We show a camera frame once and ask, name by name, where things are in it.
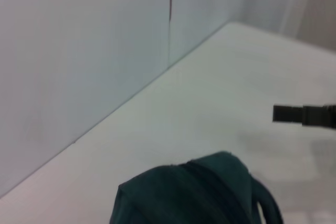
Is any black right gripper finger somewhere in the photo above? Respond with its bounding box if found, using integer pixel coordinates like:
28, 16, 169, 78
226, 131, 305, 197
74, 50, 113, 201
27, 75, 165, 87
272, 104, 336, 131

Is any dark teal insulated lunch bag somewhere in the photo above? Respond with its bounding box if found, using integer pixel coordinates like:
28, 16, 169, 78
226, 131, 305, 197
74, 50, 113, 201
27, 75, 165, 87
109, 151, 285, 224

